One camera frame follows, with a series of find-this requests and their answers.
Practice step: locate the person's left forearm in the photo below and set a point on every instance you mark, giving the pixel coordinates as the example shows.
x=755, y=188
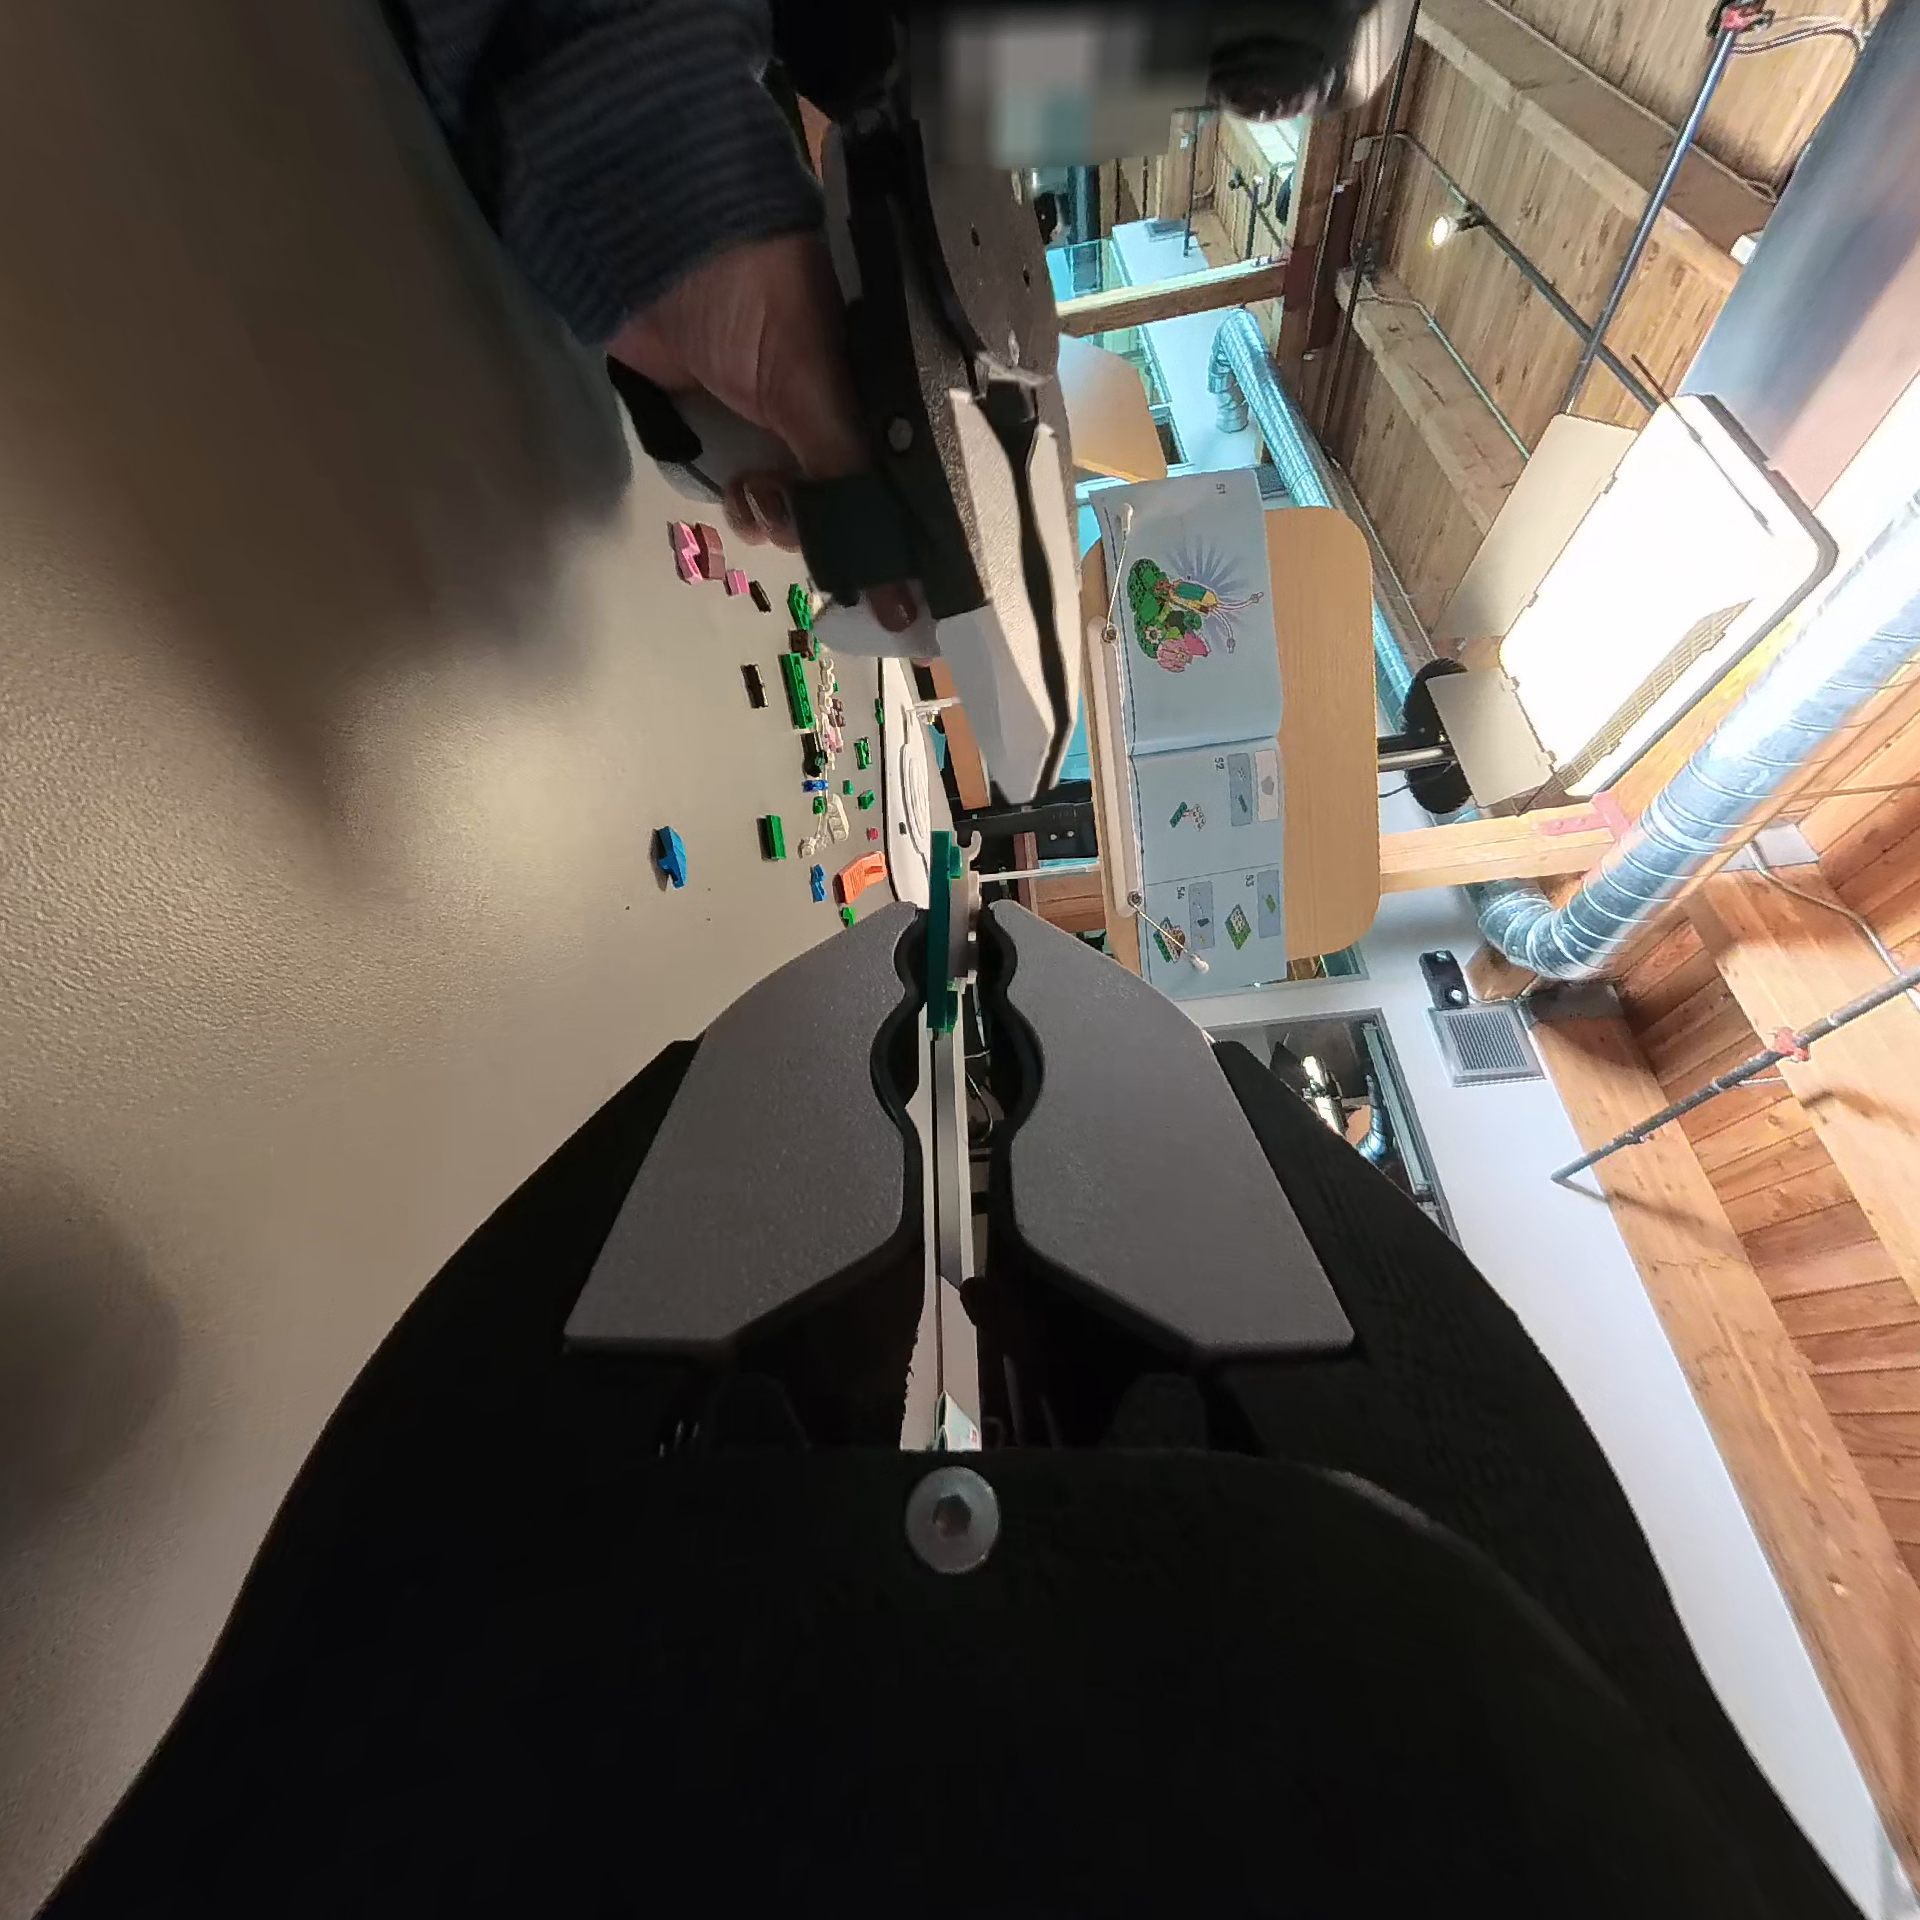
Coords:
x=630, y=136

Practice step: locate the scattered small toy bricks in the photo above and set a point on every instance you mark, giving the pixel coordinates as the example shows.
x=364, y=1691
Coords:
x=796, y=690

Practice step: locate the grey wall vent grille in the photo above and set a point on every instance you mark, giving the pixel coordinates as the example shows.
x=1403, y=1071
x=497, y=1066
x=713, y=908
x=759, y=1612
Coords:
x=1484, y=1045

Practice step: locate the person's left hand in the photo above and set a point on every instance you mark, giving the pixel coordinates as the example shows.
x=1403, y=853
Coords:
x=750, y=359

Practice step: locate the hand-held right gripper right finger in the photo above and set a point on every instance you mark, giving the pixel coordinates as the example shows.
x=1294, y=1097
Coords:
x=1163, y=1170

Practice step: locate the large silver air duct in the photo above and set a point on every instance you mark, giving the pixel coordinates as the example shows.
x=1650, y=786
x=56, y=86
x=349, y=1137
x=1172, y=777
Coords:
x=1723, y=811

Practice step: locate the green toy brick plate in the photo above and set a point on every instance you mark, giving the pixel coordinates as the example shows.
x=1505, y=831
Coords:
x=941, y=919

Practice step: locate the wooden ceiling beam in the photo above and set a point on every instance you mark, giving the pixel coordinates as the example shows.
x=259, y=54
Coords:
x=1478, y=848

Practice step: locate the white flat round-marked plate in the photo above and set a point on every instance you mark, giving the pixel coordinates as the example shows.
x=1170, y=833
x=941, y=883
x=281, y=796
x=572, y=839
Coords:
x=907, y=782

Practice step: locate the white ceiling light panel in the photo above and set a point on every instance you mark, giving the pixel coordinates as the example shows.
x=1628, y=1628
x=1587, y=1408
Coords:
x=1648, y=585

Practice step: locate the metal ceiling pipe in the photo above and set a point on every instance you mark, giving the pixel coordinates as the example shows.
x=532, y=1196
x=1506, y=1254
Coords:
x=1741, y=1078

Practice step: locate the track spotlight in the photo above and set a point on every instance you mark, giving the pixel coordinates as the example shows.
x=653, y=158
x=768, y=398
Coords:
x=1449, y=226

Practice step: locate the grey desk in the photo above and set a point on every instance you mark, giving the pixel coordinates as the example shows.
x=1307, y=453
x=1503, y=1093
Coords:
x=300, y=750

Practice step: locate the small black wall device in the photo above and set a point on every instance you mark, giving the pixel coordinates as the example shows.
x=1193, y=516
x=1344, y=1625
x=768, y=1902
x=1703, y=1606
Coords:
x=1443, y=978

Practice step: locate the light blue instruction booklet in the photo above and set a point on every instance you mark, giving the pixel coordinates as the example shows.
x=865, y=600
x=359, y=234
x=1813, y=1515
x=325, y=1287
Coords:
x=1201, y=721

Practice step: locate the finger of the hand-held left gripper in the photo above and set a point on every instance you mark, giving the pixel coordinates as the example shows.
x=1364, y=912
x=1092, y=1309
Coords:
x=998, y=525

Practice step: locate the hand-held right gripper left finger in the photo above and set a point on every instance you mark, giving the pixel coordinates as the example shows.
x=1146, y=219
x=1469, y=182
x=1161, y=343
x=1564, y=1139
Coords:
x=750, y=1155

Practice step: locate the wooden booklet stand board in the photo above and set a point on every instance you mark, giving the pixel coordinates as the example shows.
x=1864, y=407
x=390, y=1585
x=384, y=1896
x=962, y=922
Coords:
x=1328, y=721

